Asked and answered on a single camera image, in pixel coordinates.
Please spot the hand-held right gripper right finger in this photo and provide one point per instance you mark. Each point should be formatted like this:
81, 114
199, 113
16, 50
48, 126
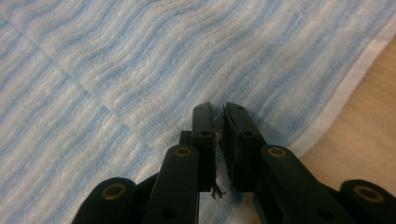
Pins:
238, 149

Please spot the blue white striped towel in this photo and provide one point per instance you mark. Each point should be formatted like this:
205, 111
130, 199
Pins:
124, 68

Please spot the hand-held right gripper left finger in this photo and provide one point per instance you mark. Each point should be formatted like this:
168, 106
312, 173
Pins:
204, 146

